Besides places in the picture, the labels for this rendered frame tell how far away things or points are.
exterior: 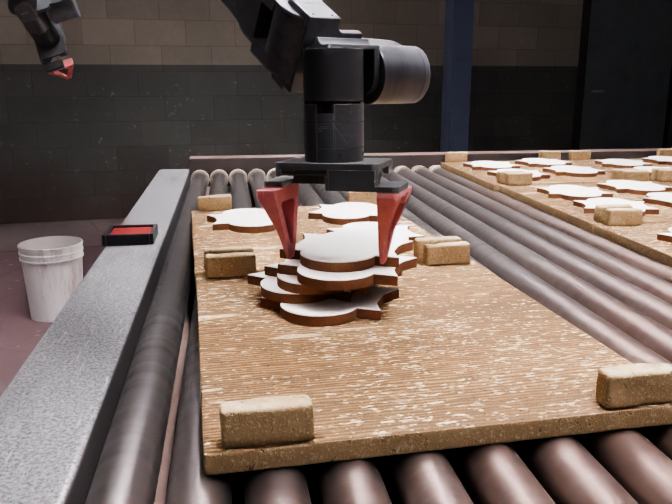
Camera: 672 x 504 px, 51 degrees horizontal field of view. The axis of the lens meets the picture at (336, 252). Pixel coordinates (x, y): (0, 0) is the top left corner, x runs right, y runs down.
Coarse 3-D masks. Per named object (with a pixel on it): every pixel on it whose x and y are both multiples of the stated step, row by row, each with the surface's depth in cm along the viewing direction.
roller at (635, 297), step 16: (416, 176) 175; (432, 192) 158; (448, 192) 151; (464, 208) 137; (480, 208) 133; (496, 224) 122; (512, 224) 118; (528, 240) 109; (544, 240) 107; (544, 256) 102; (560, 256) 99; (576, 256) 98; (576, 272) 93; (592, 272) 91; (608, 272) 90; (608, 288) 86; (624, 288) 84; (640, 288) 83; (640, 304) 79; (656, 304) 78; (656, 320) 76
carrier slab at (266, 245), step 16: (256, 208) 124; (304, 208) 124; (192, 224) 111; (208, 224) 111; (304, 224) 111; (320, 224) 111; (400, 224) 111; (208, 240) 100; (224, 240) 100; (240, 240) 100; (256, 240) 100; (272, 240) 100; (256, 256) 91; (272, 256) 91
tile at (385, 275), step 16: (400, 256) 73; (288, 272) 71; (304, 272) 67; (320, 272) 67; (352, 272) 67; (368, 272) 67; (384, 272) 67; (320, 288) 66; (336, 288) 65; (352, 288) 66
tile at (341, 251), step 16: (304, 240) 76; (320, 240) 76; (336, 240) 76; (352, 240) 76; (368, 240) 76; (400, 240) 76; (304, 256) 69; (320, 256) 69; (336, 256) 69; (352, 256) 69; (368, 256) 69; (336, 272) 67
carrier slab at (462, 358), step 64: (256, 320) 67; (384, 320) 67; (448, 320) 67; (512, 320) 67; (256, 384) 53; (320, 384) 53; (384, 384) 53; (448, 384) 53; (512, 384) 53; (576, 384) 53; (256, 448) 44; (320, 448) 45; (384, 448) 46; (448, 448) 47
